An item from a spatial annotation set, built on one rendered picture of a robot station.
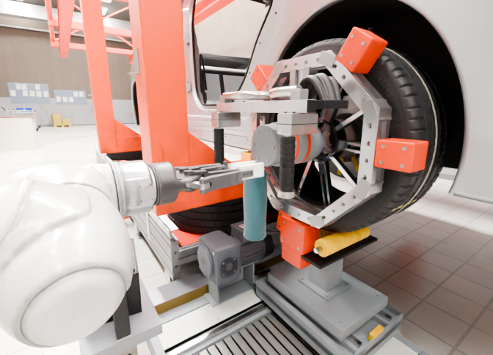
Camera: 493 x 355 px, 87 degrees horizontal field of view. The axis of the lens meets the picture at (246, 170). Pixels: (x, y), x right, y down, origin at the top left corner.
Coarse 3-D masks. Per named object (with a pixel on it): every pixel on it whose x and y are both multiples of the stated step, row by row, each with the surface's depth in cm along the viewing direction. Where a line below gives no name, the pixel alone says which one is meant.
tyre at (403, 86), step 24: (312, 48) 88; (336, 48) 80; (384, 48) 78; (384, 72) 70; (408, 72) 70; (384, 96) 70; (408, 96) 67; (432, 96) 74; (408, 120) 66; (432, 120) 71; (432, 144) 71; (432, 168) 76; (384, 192) 74; (408, 192) 73; (360, 216) 81; (384, 216) 78
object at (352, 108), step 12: (348, 96) 98; (348, 108) 99; (360, 120) 96; (324, 132) 104; (348, 132) 95; (360, 132) 95; (324, 144) 104; (348, 156) 101; (336, 168) 107; (348, 168) 102
